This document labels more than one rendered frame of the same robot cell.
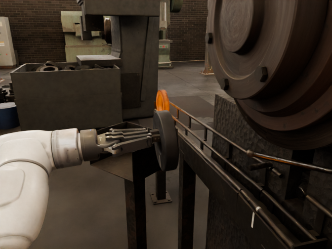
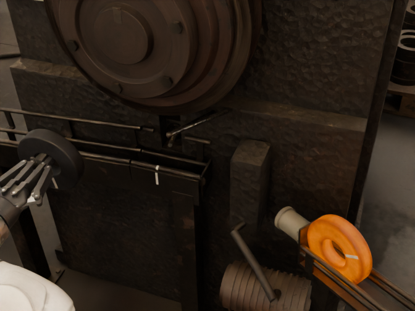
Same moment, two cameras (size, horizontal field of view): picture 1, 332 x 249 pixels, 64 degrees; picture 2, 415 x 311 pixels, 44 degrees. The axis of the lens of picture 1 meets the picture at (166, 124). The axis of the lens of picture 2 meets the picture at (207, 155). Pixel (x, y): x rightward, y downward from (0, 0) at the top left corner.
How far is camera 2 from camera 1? 0.72 m
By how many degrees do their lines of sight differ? 51
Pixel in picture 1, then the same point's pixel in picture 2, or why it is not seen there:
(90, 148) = (13, 214)
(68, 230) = not seen: outside the picture
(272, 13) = (162, 39)
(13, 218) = (61, 297)
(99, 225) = not seen: outside the picture
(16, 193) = (40, 284)
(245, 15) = (137, 40)
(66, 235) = not seen: outside the picture
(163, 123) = (59, 145)
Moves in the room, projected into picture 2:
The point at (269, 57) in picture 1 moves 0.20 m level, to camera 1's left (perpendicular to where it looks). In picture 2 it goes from (172, 71) to (101, 120)
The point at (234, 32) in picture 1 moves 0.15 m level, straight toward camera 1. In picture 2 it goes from (124, 49) to (173, 78)
